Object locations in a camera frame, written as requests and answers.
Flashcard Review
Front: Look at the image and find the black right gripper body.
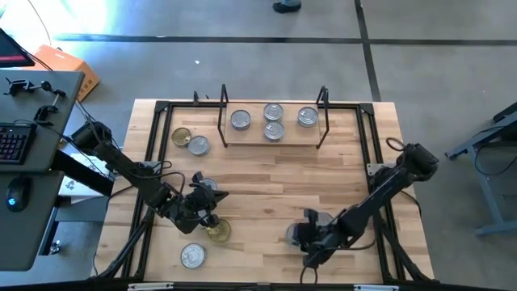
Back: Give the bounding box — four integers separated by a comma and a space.
310, 217, 349, 255

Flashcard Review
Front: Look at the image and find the wooden shelf board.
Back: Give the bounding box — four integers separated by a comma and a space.
224, 101, 322, 146

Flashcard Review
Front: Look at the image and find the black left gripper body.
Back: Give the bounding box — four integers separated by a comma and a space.
171, 171, 217, 234

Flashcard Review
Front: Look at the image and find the black desk clamp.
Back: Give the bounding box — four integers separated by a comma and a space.
2, 78, 53, 97
32, 88, 67, 123

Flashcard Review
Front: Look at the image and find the grey label albacore tuna can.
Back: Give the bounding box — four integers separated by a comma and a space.
229, 109, 252, 131

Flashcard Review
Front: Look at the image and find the teal yellow label can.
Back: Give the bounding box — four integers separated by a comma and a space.
187, 135, 211, 158

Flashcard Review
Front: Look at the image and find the dark grey desk top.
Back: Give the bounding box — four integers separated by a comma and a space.
0, 69, 86, 175
0, 170, 65, 272

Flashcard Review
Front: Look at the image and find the black monitor red stripe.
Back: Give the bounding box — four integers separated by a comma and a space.
0, 27, 36, 69

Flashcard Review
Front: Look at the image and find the black support beam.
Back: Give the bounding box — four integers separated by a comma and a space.
51, 150, 115, 197

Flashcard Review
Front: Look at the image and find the blue label tuna can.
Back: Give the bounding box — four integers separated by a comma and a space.
263, 102, 285, 123
179, 242, 207, 270

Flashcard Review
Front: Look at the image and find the white box with logo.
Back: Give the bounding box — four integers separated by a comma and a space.
58, 151, 115, 205

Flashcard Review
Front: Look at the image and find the black shelf side frame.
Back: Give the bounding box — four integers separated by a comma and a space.
216, 83, 230, 150
316, 84, 331, 150

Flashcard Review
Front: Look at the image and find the gold top green label can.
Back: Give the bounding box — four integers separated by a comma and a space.
206, 218, 233, 245
170, 127, 192, 149

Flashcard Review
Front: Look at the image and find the silver edge bracket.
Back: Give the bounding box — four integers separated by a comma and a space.
127, 282, 174, 291
353, 284, 401, 291

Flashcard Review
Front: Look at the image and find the orange cardboard box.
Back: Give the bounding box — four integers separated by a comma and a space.
22, 44, 101, 103

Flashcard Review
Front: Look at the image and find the black keyboard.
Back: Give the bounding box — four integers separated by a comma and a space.
0, 123, 37, 166

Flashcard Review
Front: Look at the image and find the person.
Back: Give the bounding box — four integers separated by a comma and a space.
272, 0, 303, 15

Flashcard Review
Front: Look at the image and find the black computer mouse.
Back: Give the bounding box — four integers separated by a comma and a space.
4, 176, 32, 213

